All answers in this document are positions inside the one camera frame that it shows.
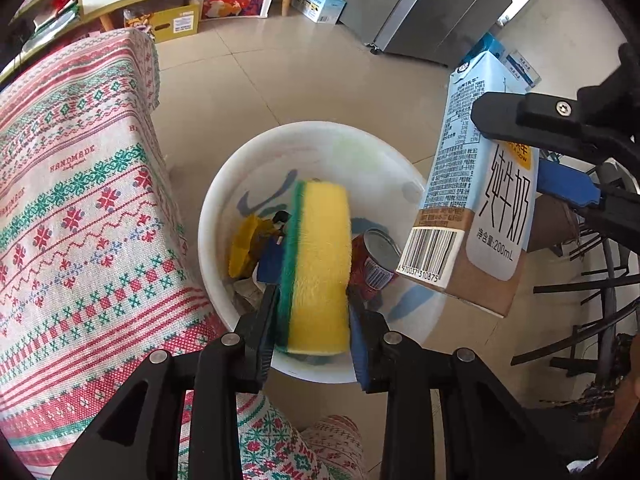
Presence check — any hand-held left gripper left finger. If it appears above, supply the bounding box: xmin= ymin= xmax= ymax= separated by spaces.
xmin=50 ymin=284 xmax=281 ymax=480

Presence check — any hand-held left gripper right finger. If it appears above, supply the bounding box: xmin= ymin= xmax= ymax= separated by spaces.
xmin=347 ymin=287 xmax=571 ymax=480

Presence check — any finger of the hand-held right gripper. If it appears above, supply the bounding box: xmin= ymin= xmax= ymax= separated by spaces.
xmin=472 ymin=42 xmax=640 ymax=166
xmin=537 ymin=160 xmax=640 ymax=241

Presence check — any blue card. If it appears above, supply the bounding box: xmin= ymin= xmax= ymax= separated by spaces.
xmin=257 ymin=237 xmax=288 ymax=286

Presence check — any red tin can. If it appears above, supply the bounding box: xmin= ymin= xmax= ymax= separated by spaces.
xmin=350 ymin=228 xmax=402 ymax=301

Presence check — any light blue milk carton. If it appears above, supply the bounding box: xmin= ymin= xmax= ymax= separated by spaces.
xmin=396 ymin=32 xmax=542 ymax=318

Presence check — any yellow toy object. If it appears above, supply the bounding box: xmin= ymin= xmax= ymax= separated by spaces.
xmin=228 ymin=215 xmax=281 ymax=277

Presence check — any yellow green sponge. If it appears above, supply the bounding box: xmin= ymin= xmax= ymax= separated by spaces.
xmin=277 ymin=178 xmax=353 ymax=357

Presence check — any person's right forearm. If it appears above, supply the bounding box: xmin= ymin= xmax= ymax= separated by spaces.
xmin=597 ymin=335 xmax=640 ymax=466

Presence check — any small blue white box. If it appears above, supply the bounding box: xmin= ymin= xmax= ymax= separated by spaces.
xmin=500 ymin=50 xmax=541 ymax=92

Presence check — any black metal chair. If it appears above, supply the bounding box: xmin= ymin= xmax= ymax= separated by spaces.
xmin=510 ymin=160 xmax=640 ymax=396

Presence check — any silver refrigerator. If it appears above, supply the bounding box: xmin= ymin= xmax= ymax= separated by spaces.
xmin=337 ymin=0 xmax=551 ymax=68

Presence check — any patterned woven tablecloth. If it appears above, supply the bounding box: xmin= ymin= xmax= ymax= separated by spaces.
xmin=0 ymin=27 xmax=366 ymax=480

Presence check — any blue white carton box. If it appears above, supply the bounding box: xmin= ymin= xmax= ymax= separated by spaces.
xmin=291 ymin=0 xmax=347 ymax=25

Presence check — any yellow cardboard box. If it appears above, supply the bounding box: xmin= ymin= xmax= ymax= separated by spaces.
xmin=124 ymin=2 xmax=201 ymax=43

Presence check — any white plastic storage box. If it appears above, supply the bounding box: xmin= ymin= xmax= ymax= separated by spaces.
xmin=195 ymin=0 xmax=277 ymax=20

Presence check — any pile of papers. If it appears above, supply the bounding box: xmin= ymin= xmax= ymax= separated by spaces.
xmin=32 ymin=0 xmax=81 ymax=36

